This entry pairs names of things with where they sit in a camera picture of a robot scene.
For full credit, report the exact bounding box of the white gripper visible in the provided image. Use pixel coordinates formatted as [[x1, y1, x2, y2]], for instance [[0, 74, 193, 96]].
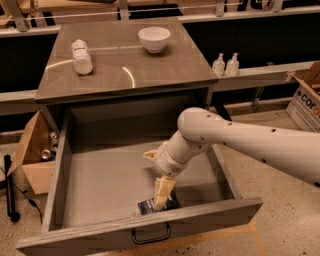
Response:
[[143, 141, 187, 211]]

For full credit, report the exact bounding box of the dark blue rxbar blueberry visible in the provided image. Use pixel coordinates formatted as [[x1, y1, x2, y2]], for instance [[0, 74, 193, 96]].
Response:
[[138, 192, 180, 215]]

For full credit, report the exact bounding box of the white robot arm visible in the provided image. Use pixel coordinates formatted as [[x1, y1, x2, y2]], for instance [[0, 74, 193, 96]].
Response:
[[144, 107, 320, 211]]

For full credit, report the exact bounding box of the open grey top drawer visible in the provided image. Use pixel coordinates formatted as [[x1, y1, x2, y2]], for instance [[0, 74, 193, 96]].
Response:
[[17, 95, 262, 256]]

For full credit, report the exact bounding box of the grey wooden counter cabinet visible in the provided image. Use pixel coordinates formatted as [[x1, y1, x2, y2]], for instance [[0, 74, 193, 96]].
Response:
[[34, 17, 219, 134]]

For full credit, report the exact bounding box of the upper silver can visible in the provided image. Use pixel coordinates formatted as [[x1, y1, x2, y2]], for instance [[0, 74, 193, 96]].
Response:
[[49, 132, 59, 147]]

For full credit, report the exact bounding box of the silver can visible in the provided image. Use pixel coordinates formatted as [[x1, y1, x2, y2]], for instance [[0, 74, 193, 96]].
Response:
[[41, 149, 55, 161], [49, 132, 59, 147]]

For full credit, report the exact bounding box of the lower silver can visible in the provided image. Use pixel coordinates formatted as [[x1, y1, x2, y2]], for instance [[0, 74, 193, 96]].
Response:
[[41, 149, 55, 161]]

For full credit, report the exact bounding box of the left clear sanitizer bottle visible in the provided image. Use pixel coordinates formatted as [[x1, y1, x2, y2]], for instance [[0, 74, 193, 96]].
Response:
[[212, 53, 225, 77]]

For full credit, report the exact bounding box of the clear sanitizer bottle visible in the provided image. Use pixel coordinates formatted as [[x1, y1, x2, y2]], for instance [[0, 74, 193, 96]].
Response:
[[225, 53, 239, 76], [212, 53, 225, 77]]

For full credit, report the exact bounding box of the brown cardboard box with cans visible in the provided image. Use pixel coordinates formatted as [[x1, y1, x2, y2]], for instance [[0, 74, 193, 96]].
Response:
[[8, 111, 55, 194]]

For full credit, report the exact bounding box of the right clear sanitizer bottle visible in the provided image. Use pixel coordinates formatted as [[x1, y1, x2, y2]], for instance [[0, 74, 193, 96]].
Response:
[[225, 53, 239, 76]]

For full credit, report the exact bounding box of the white ceramic bowl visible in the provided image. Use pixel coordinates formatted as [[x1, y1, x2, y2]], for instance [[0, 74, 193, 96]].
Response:
[[138, 27, 171, 53]]

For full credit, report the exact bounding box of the white plastic bottle lying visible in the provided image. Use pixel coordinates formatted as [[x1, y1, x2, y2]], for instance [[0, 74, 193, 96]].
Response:
[[71, 39, 93, 75]]

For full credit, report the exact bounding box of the black pole stand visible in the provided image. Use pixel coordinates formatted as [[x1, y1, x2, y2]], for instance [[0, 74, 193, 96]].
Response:
[[4, 155, 20, 223]]

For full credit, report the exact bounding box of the white printed cardboard box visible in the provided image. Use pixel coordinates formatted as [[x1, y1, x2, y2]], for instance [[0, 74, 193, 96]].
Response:
[[286, 61, 320, 133]]

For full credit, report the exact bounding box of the metal railing shelf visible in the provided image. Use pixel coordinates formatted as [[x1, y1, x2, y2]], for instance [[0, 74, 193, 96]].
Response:
[[0, 0, 320, 116]]

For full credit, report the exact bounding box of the black drawer handle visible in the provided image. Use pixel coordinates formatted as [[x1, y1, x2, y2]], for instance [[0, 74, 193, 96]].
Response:
[[131, 223, 171, 245]]

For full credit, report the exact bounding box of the black cable on floor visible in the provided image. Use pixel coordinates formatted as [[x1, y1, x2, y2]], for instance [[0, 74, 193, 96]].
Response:
[[0, 166, 44, 225]]

